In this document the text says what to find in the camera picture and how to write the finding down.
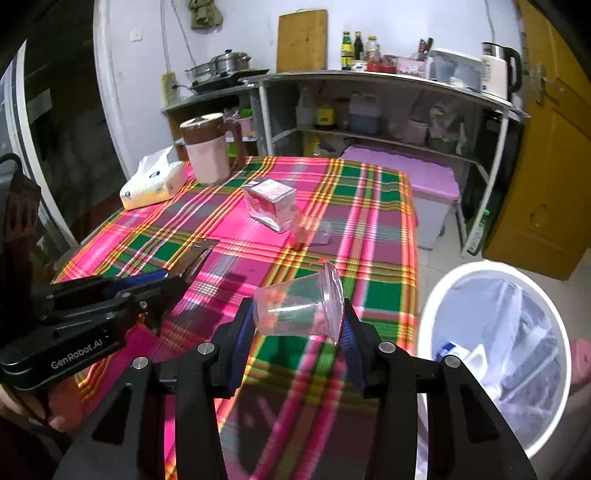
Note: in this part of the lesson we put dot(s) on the clear bin liner bag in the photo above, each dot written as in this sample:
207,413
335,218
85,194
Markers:
508,323

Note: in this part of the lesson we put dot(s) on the blue plastic jug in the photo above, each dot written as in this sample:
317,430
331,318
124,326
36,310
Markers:
364,115

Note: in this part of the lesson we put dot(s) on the green hanging cloth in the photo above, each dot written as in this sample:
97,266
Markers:
205,14

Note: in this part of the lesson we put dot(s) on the pink green plaid tablecloth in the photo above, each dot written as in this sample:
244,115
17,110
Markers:
369,207

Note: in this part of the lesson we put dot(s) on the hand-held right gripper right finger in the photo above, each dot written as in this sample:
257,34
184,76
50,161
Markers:
353,350

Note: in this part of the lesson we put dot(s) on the white electric kettle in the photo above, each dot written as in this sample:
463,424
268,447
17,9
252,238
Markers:
494,74

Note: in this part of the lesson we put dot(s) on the yellow white tissue pack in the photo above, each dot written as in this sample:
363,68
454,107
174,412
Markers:
152,184

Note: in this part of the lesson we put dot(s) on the steel steamer pot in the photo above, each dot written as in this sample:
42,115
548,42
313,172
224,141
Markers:
231,62

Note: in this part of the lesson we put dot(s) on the small clear plastic cup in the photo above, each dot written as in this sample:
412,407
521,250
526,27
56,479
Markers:
316,233

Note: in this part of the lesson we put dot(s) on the clear glass bottle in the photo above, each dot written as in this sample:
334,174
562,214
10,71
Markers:
373,50

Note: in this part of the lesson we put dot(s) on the dark sauce bottle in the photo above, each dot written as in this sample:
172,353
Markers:
358,46

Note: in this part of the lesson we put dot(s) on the pink lidded storage box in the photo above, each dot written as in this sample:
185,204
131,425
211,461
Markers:
415,175

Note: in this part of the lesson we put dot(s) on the yellow power strip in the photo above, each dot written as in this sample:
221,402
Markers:
169,88

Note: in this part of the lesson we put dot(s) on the white round trash bin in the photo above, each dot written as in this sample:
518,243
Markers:
427,323

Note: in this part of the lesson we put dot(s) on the knife holder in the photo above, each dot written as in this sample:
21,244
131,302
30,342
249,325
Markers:
425,50

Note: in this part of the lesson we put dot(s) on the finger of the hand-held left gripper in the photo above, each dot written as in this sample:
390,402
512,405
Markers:
171,290
138,282

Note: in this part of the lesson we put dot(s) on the pink small box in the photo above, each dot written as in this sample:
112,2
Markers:
411,67

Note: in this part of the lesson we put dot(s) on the small steel pot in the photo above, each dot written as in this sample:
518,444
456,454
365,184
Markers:
201,71

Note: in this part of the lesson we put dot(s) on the wooden cutting board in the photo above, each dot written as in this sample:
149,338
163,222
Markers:
302,41

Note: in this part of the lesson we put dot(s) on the green glass bottle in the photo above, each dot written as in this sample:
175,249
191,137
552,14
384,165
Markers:
478,235

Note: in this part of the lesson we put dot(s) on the clear plastic cup with lid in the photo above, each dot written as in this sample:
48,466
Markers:
295,304

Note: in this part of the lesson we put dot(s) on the pink jug with brown lid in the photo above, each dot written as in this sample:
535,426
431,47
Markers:
207,157

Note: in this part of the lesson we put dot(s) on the person's left hand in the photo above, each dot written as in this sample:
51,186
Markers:
57,406

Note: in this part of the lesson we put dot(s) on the white plastic container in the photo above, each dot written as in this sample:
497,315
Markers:
455,69

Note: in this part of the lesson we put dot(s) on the green yellow label bottle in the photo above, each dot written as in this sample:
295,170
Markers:
346,53

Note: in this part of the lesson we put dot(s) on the yellow wooden door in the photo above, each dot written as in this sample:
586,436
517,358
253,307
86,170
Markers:
554,161

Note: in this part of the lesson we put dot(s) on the pink plastic stool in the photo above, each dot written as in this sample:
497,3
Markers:
581,360

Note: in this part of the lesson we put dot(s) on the white wall switch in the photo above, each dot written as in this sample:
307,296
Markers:
136,35

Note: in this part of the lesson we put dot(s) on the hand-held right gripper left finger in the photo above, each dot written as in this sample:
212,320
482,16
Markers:
242,341

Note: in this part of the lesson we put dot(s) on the grey metal shelf unit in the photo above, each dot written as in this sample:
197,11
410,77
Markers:
369,78

